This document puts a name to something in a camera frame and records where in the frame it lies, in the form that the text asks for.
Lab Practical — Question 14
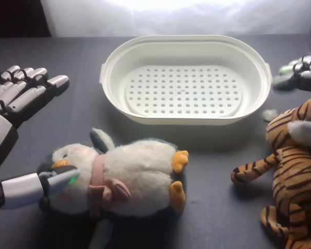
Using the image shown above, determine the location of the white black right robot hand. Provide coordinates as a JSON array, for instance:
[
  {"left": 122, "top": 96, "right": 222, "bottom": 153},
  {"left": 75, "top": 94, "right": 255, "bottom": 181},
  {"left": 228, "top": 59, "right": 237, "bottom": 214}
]
[{"left": 272, "top": 50, "right": 311, "bottom": 95}]

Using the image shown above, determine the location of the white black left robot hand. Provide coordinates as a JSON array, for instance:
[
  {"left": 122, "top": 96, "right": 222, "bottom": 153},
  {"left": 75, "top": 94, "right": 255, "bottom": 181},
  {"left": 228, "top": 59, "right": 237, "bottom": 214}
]
[{"left": 0, "top": 64, "right": 81, "bottom": 221}]

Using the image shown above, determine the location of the plush tiger toy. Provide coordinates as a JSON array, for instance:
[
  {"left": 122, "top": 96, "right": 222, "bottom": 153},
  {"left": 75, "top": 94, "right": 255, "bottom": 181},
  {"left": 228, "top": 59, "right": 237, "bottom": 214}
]
[{"left": 230, "top": 98, "right": 311, "bottom": 249}]

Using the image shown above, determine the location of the plush penguin with pink scarf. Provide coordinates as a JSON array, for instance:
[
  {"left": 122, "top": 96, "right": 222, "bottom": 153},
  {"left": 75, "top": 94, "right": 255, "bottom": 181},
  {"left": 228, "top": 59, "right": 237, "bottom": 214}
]
[{"left": 38, "top": 127, "right": 190, "bottom": 249}]

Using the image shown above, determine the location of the white perforated plastic oval basket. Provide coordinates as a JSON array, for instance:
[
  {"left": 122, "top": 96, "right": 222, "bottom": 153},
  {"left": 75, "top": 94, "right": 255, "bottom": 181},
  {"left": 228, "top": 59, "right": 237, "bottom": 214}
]
[{"left": 100, "top": 35, "right": 272, "bottom": 127}]

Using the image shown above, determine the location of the dark curtain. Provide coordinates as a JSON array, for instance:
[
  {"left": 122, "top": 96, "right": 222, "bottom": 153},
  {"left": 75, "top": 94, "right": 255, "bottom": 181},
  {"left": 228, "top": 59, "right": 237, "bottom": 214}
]
[{"left": 0, "top": 0, "right": 53, "bottom": 38}]

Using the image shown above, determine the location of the grey table cloth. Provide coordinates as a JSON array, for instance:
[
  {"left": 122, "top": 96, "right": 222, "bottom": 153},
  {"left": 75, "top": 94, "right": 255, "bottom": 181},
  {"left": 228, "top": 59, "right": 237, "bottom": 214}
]
[{"left": 0, "top": 35, "right": 311, "bottom": 249}]

